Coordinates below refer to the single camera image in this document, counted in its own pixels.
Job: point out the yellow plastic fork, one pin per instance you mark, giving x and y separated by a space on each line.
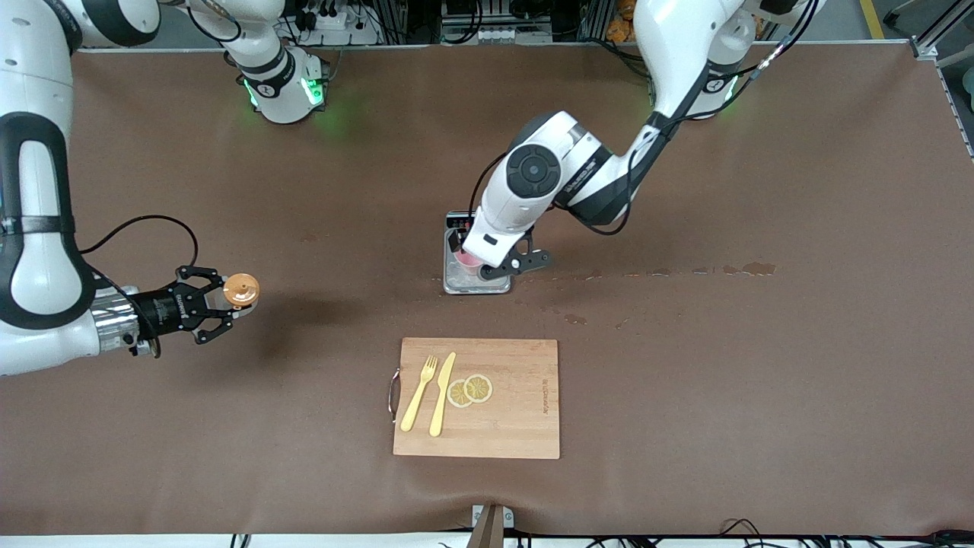
417 399

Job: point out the lemon slice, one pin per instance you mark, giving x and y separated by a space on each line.
479 388

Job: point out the translucent sauce bottle orange cap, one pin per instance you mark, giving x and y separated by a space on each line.
242 290

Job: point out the silver digital kitchen scale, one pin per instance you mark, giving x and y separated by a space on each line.
464 287

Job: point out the yellow plastic knife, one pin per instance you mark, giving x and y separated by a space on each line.
437 411

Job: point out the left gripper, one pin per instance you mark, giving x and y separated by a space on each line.
457 240

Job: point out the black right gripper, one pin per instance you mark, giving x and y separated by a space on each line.
161 310

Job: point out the white power strip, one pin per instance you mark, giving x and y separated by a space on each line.
338 21
514 36

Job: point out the orange snack bags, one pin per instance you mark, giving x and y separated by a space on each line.
620 30

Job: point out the brown table mat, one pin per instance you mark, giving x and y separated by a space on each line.
228 418

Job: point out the wooden cutting board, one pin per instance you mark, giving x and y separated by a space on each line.
517 426

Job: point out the aluminium frame post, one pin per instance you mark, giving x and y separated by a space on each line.
924 47

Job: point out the metal table edge bracket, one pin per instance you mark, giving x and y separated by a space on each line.
491 525

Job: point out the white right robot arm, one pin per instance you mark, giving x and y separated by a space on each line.
46 266

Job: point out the pink cup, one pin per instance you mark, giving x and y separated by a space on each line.
468 263

